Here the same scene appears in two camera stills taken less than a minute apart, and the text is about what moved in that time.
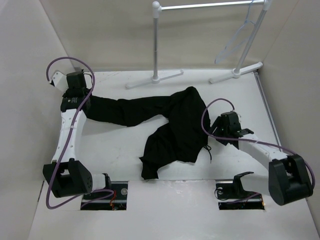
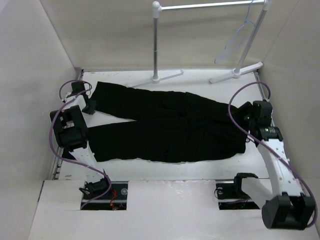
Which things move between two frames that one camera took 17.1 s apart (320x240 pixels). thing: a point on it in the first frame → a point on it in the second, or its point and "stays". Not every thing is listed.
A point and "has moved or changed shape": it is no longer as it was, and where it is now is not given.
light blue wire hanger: [242, 35] stays
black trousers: [187, 130] has moved or changed shape
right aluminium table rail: [267, 107] stays
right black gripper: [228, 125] → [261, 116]
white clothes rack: [247, 52] stays
